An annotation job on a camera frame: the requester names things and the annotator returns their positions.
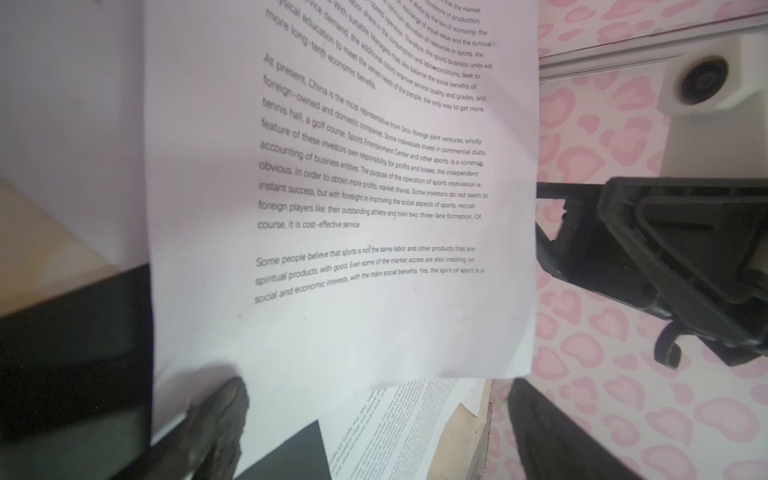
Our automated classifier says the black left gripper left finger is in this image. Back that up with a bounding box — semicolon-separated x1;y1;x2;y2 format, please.
113;377;249;479

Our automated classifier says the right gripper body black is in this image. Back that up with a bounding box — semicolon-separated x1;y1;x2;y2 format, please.
536;182;673;321

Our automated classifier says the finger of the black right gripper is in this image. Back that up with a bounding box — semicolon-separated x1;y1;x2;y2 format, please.
597;178;767;366

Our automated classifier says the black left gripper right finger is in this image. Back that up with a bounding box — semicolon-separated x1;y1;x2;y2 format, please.
508;378;639;480

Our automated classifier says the grey and black file folder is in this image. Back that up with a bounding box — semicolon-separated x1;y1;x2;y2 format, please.
1;265;330;479

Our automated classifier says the printed paper sheet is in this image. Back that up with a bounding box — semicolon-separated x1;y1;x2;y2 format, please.
319;378;485;479

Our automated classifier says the printed paper sheet corner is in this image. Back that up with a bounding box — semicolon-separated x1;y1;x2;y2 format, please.
144;1;539;449

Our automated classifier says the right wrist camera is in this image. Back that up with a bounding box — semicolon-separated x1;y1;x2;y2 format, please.
657;34;767;180

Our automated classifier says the aluminium diagonal frame bar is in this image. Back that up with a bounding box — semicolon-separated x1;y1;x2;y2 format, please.
539;12;767;83

